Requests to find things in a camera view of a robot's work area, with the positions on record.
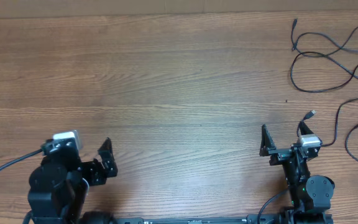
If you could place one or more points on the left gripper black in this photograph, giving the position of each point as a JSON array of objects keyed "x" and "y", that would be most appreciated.
[{"x": 98, "y": 175}]

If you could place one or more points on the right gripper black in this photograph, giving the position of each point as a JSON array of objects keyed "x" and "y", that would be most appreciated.
[{"x": 279, "y": 155}]

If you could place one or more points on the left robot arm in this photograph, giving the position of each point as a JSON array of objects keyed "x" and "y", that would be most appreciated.
[{"x": 58, "y": 187}]

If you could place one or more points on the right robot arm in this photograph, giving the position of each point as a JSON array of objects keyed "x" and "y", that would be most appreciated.
[{"x": 310, "y": 194}]

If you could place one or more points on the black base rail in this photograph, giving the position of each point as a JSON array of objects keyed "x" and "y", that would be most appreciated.
[{"x": 106, "y": 218}]

